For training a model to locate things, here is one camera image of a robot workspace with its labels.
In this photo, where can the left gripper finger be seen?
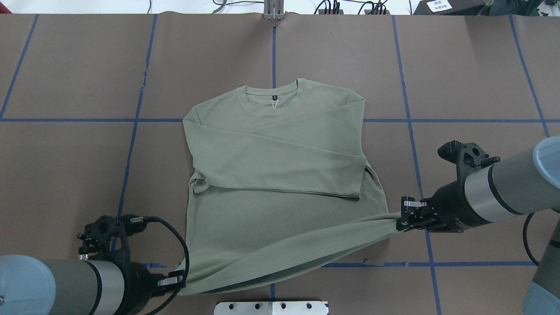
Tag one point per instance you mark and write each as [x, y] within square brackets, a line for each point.
[168, 292]
[173, 279]

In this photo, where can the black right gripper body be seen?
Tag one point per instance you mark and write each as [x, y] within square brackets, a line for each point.
[449, 205]

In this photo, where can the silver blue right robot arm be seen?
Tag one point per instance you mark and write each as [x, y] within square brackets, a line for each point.
[487, 189]

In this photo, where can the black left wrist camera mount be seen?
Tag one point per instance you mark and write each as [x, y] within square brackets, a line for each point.
[106, 240]

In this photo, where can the white pedestal column with base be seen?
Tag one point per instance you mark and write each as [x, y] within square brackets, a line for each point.
[272, 308]

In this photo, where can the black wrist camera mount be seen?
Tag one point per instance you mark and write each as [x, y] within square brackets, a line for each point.
[106, 240]
[468, 158]

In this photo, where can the black box with label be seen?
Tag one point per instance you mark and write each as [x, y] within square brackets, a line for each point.
[452, 7]

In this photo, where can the olive green long-sleeve shirt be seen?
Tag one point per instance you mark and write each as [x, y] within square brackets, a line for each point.
[280, 186]

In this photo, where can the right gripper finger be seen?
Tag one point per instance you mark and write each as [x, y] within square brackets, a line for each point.
[409, 203]
[410, 223]

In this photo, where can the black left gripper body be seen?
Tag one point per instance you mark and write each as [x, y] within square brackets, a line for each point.
[141, 284]

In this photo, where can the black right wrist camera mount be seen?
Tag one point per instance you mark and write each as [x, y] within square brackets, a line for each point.
[468, 158]

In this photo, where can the aluminium frame post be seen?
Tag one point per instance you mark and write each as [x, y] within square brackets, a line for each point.
[273, 10]

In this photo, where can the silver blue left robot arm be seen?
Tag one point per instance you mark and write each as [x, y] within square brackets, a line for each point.
[32, 286]

